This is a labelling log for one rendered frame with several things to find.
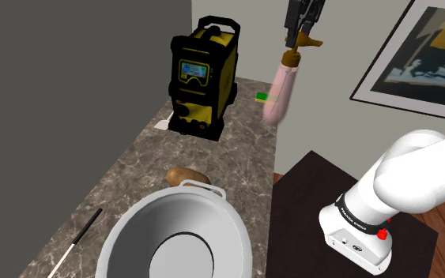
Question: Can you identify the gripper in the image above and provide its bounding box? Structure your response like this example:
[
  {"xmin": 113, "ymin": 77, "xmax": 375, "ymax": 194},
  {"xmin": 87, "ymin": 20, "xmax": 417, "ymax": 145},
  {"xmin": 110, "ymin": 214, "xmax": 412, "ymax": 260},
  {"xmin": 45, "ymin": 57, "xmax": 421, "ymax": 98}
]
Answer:
[{"xmin": 284, "ymin": 0, "xmax": 327, "ymax": 49}]

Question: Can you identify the pink spray bottle brown nozzle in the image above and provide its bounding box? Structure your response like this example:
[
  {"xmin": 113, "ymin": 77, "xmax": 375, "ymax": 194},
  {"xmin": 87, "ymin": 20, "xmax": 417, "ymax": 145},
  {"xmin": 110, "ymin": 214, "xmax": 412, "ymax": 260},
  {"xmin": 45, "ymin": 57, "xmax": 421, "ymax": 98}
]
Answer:
[{"xmin": 262, "ymin": 31, "xmax": 324, "ymax": 126}]

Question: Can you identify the yellow and black portable machine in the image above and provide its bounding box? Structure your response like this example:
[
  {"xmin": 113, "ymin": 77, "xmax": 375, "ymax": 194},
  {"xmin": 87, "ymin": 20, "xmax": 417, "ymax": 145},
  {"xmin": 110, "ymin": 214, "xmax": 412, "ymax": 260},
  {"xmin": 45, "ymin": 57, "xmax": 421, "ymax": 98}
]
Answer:
[{"xmin": 168, "ymin": 15, "xmax": 242, "ymax": 142}]

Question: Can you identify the brown potato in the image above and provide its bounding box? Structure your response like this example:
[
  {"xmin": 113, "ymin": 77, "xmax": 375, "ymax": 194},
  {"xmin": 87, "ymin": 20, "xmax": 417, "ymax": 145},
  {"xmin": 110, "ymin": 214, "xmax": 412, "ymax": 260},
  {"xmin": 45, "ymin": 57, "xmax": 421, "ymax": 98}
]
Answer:
[{"xmin": 166, "ymin": 166, "xmax": 213, "ymax": 190}]

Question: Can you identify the black and white stick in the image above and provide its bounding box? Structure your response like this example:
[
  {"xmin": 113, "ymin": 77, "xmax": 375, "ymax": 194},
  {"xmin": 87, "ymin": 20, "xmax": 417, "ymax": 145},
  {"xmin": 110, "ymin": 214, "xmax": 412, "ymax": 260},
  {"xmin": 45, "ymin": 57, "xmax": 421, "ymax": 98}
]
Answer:
[{"xmin": 46, "ymin": 208, "xmax": 104, "ymax": 278}]

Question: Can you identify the framed wall picture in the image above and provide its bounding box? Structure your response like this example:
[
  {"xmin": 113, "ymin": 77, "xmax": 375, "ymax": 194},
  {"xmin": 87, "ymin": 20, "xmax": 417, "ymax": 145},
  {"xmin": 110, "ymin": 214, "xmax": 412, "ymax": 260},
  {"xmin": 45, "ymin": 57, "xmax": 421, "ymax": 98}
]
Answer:
[{"xmin": 349, "ymin": 0, "xmax": 445, "ymax": 124}]

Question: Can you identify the white pot with handle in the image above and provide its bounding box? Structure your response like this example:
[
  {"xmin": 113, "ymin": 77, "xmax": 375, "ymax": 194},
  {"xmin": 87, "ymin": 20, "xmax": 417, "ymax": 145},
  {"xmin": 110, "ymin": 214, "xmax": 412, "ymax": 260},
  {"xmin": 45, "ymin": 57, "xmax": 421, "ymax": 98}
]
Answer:
[{"xmin": 94, "ymin": 178, "xmax": 254, "ymax": 278}]

